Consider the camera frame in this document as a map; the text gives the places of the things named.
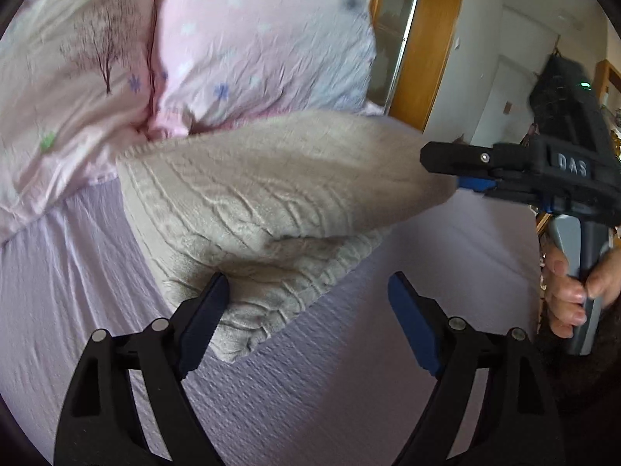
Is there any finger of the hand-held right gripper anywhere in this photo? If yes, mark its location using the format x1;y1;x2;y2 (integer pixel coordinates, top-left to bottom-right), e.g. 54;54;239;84
456;171;554;213
420;141;537;176

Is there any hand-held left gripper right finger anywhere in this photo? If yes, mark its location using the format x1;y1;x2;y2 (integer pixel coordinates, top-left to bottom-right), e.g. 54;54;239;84
388;272;567;466

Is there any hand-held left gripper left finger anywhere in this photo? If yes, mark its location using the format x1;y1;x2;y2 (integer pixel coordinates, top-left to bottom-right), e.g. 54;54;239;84
53;272;231;466

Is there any beige knitted sweater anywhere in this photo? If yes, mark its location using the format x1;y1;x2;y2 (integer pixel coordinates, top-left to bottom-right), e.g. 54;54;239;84
116;109;459;364

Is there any person's right hand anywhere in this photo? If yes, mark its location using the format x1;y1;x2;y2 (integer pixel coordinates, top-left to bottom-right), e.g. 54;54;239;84
542;242;621;341

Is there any white door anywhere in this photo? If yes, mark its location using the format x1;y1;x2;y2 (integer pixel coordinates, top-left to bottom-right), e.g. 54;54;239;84
495;5;564;145

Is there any pink flowered pillow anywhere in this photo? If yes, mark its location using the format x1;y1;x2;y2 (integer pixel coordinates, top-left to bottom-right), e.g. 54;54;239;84
146;0;380;141

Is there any pink tree-print quilt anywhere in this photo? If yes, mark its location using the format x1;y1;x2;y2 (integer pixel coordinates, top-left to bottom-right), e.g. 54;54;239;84
0;0;163;246

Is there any wooden door frame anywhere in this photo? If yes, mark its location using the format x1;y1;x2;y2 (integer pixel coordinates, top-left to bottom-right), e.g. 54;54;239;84
368;0;469;133

